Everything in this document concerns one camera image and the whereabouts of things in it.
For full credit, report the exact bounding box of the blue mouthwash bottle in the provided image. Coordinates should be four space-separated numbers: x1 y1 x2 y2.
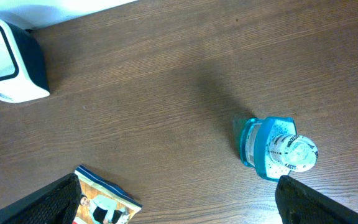
233 117 318 182

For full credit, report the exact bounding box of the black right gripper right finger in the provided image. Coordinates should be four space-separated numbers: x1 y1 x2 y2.
275 175 358 224

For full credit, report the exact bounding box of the yellow snack bag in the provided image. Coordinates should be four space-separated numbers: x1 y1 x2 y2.
73 165 142 224

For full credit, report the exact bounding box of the white barcode scanner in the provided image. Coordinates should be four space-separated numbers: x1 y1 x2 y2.
0 19 50 103

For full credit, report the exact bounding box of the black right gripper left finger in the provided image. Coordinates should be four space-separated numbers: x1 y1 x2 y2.
0 173 81 224

